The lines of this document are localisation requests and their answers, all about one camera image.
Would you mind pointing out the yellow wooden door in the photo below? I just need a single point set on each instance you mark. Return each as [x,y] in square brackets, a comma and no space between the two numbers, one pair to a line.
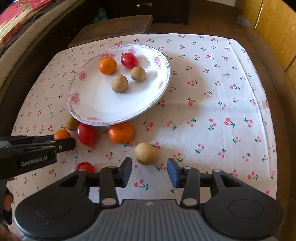
[272,30]

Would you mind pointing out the white floral plate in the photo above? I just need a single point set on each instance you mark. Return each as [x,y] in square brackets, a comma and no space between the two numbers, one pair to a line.
[91,100]

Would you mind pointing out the pale longan fruit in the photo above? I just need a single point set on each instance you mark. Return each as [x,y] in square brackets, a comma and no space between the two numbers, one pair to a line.
[138,74]

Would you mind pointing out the small orange kumquat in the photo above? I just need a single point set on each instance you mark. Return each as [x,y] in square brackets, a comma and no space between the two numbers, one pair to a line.
[107,66]
[61,134]

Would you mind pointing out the brown longan fruit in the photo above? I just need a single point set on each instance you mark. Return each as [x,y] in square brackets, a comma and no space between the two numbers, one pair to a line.
[72,123]
[145,154]
[119,84]

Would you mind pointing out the beige sofa cushion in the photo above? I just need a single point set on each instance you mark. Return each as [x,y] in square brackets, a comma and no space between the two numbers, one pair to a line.
[11,55]

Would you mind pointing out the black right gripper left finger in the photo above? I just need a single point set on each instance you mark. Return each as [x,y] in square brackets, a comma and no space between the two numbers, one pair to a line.
[112,177]

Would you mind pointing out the dark wooden stool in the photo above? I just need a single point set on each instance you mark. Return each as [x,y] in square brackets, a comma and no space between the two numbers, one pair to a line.
[128,25]

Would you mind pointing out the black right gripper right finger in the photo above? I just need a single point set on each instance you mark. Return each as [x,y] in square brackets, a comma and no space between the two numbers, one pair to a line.
[187,178]

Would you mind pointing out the orange mandarin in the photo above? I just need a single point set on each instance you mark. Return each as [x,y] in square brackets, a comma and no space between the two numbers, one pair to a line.
[122,133]

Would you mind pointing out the red cherry tomato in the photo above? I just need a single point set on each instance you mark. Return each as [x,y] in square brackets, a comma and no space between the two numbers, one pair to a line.
[86,166]
[129,60]
[86,134]

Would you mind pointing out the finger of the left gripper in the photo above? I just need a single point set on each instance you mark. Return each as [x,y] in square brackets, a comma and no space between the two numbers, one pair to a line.
[56,146]
[17,140]

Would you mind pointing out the dark wooden cabinet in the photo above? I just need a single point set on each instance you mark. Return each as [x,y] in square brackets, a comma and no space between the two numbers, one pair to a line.
[162,11]

